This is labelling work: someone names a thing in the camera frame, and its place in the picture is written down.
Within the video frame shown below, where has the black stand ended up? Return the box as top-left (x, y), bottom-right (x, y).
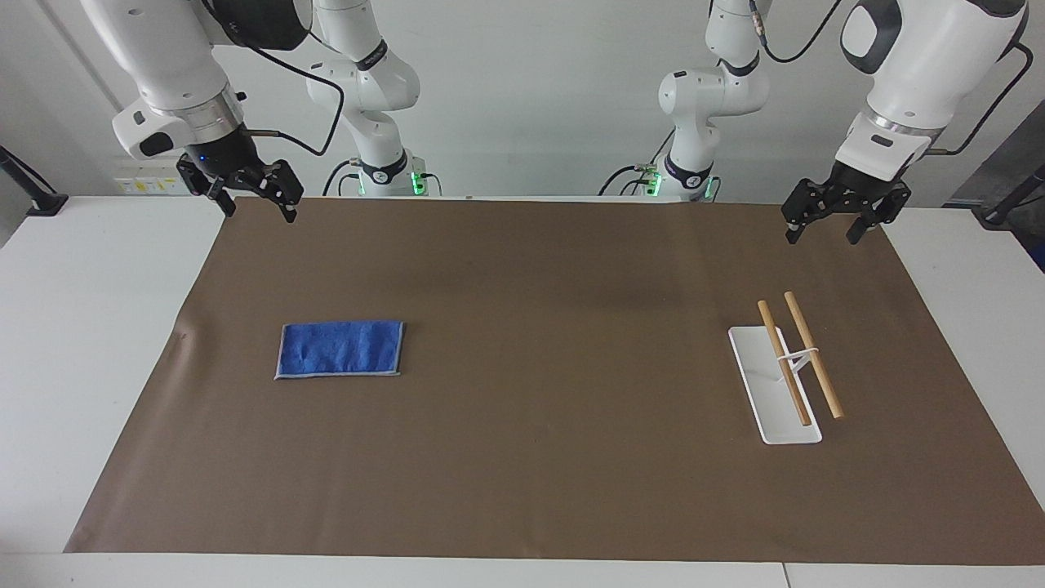
top-left (974, 163), bottom-right (1045, 231)
top-left (0, 145), bottom-right (69, 216)

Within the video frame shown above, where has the black cable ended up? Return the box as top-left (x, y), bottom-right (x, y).
top-left (598, 131), bottom-right (675, 198)
top-left (322, 158), bottom-right (362, 198)
top-left (749, 0), bottom-right (845, 65)
top-left (237, 37), bottom-right (346, 158)
top-left (929, 41), bottom-right (1034, 157)

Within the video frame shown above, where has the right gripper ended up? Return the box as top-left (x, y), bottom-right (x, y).
top-left (176, 126), bottom-right (305, 224)

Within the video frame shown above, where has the white wall outlet panel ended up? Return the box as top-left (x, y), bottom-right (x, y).
top-left (113, 167), bottom-right (193, 195)

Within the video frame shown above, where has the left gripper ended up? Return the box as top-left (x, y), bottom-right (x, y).
top-left (780, 160), bottom-right (912, 245)

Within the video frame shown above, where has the white rack with wooden bars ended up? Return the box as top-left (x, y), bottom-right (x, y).
top-left (727, 291), bottom-right (846, 446)

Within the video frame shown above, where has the blue folded towel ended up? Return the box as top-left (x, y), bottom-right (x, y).
top-left (273, 319), bottom-right (406, 381)

